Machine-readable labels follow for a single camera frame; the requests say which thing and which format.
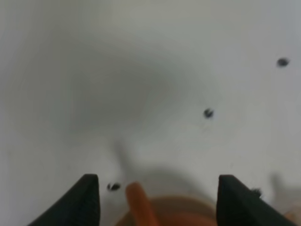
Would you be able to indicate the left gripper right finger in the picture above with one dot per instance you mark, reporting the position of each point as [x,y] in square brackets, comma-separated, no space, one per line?
[237,205]

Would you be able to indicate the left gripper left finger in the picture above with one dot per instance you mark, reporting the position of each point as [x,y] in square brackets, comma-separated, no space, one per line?
[80,206]

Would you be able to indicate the brown clay teapot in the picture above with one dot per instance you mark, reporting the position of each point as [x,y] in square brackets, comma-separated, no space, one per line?
[165,210]

